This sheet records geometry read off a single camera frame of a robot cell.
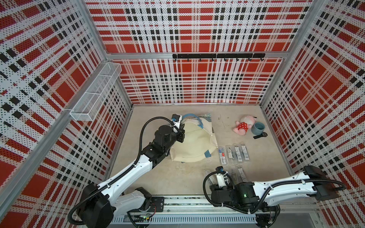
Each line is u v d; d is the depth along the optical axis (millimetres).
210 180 748
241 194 508
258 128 1014
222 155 906
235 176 821
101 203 382
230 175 738
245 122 1009
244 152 911
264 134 1009
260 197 472
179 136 675
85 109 690
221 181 652
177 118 638
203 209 733
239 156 906
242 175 822
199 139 951
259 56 886
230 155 906
